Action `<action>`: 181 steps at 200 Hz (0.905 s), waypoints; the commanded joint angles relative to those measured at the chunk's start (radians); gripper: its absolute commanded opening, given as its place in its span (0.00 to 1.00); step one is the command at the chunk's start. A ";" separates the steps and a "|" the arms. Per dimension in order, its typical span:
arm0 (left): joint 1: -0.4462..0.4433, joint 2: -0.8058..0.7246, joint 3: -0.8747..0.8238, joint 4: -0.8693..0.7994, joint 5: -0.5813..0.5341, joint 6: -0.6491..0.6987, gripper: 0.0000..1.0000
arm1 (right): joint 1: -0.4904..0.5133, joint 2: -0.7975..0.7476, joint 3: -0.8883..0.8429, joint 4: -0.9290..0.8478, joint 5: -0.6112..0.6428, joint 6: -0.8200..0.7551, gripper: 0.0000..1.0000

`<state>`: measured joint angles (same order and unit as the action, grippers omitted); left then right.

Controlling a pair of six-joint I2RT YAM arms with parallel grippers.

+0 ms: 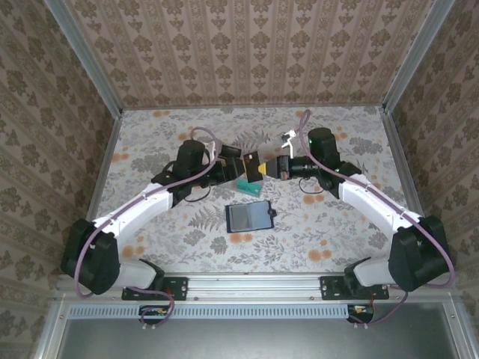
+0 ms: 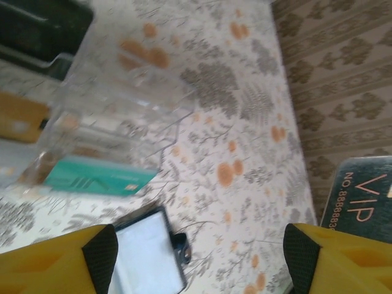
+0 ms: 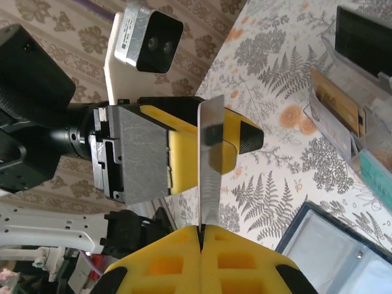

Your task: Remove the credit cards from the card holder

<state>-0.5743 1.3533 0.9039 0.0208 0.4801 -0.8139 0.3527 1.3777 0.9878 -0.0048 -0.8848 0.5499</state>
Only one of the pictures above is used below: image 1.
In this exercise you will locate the aluminium frame post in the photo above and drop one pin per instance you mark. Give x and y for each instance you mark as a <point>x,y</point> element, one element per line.
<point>419,56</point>
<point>86,60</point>

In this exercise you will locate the floral patterned table cover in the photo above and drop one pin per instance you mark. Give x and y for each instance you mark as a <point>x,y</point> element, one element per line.
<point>299,243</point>

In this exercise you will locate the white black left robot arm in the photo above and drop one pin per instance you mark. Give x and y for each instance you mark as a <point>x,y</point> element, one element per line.
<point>127,209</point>

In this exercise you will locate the aluminium table back rail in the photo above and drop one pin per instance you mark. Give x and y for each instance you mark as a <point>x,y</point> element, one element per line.
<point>254,107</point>

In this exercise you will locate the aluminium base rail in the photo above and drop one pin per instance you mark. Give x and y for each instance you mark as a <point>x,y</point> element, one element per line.
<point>254,286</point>

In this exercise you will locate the grey metal panel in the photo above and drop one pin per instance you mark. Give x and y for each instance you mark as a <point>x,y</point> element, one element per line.
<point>262,340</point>

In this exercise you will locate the blue leather card holder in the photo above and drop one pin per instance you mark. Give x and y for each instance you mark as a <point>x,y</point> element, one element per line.
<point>262,217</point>

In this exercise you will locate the teal card box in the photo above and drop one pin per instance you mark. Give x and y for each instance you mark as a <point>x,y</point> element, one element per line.
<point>249,187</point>

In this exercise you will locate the yellow black small object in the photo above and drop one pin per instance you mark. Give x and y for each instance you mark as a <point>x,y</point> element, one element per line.
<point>250,159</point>

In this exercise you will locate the aluminium table side rail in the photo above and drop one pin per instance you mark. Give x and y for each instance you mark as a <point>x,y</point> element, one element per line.
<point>406,179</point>
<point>106,161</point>

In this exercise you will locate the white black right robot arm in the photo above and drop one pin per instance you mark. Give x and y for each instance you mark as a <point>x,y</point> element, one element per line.
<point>374,202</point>

